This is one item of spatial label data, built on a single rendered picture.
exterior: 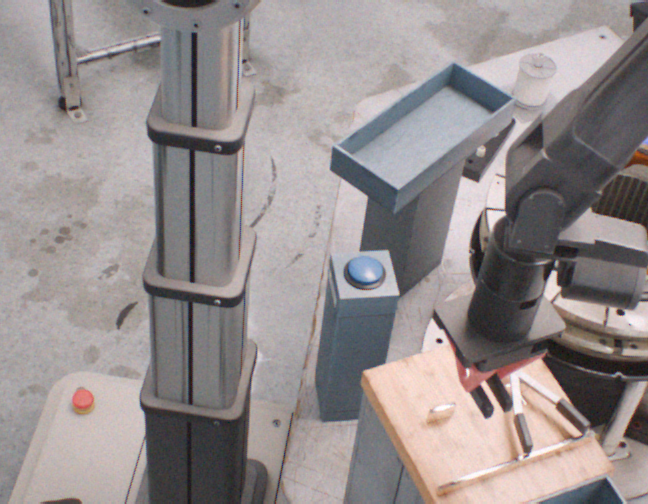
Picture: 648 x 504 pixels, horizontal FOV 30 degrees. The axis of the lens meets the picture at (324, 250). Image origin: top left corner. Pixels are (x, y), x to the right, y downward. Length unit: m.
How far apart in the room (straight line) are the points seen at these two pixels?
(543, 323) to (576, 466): 0.23
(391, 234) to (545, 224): 0.71
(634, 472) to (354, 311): 0.44
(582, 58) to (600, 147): 1.28
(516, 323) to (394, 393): 0.26
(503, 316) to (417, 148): 0.58
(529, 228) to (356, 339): 0.53
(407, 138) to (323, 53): 1.78
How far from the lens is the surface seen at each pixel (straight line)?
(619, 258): 0.98
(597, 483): 1.25
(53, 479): 2.13
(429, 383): 1.26
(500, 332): 1.03
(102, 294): 2.70
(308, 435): 1.55
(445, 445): 1.22
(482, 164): 1.89
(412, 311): 1.69
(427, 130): 1.59
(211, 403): 1.70
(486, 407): 1.10
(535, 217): 0.92
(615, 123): 0.90
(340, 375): 1.48
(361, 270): 1.37
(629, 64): 0.88
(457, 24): 3.51
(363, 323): 1.40
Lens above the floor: 2.07
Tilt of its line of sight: 48 degrees down
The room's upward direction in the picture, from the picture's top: 7 degrees clockwise
